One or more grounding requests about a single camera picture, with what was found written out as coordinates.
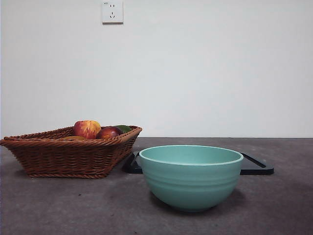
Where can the red and yellow apple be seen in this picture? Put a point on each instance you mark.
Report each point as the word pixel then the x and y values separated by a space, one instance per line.
pixel 85 128

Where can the black rectangular tray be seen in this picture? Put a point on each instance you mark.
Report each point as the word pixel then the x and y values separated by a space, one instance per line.
pixel 256 169

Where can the teal ceramic bowl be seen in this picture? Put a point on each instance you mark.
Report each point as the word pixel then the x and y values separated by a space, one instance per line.
pixel 190 186

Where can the dark red round fruit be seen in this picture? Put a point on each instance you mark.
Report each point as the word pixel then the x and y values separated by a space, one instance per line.
pixel 108 133

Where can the white wall socket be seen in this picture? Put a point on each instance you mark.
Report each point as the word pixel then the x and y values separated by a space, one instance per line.
pixel 112 12

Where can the brown wicker basket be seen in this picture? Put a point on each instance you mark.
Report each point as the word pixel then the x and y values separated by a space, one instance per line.
pixel 63 156

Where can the green fruit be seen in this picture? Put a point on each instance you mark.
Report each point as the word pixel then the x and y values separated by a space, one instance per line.
pixel 125 128

